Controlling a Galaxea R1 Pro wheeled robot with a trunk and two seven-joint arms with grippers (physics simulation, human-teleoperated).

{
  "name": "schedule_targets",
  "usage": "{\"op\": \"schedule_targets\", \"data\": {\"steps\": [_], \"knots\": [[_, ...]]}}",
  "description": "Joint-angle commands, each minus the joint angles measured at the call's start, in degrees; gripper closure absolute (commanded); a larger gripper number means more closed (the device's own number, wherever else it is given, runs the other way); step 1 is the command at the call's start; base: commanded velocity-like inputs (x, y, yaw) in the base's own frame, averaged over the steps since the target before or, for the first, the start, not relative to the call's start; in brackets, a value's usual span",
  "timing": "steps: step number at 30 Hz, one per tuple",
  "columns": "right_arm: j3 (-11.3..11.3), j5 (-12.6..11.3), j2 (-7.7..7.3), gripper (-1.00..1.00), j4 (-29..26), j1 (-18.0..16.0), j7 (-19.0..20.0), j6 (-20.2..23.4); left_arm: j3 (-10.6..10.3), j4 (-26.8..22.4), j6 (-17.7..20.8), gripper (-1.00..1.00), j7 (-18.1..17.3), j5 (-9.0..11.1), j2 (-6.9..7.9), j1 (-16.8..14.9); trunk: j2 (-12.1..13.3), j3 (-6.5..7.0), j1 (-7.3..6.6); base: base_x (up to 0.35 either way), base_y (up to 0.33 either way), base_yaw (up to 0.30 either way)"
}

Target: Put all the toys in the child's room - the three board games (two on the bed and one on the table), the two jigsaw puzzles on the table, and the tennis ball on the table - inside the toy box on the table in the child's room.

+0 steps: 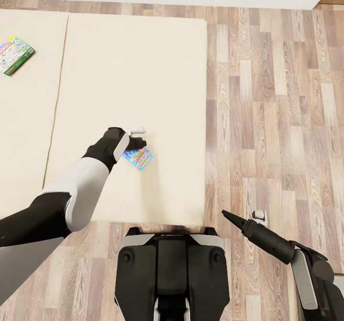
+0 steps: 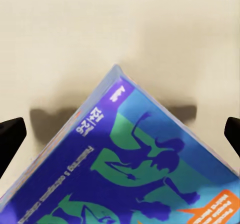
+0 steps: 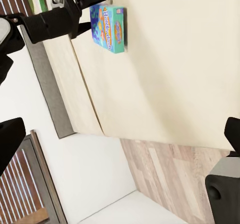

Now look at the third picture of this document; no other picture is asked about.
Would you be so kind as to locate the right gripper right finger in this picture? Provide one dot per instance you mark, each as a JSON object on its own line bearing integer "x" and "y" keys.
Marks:
{"x": 232, "y": 133}

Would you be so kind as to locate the fixed window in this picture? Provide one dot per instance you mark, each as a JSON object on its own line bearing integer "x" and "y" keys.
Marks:
{"x": 27, "y": 191}

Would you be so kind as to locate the bed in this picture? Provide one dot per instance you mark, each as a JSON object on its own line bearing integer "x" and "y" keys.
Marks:
{"x": 177, "y": 81}

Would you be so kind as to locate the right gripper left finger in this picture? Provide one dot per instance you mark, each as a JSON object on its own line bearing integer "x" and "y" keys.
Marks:
{"x": 12, "y": 134}

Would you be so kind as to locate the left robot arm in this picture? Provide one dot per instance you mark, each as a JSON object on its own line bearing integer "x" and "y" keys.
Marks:
{"x": 62, "y": 19}

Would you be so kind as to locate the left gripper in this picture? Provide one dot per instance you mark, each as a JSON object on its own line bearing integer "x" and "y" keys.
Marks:
{"x": 63, "y": 21}

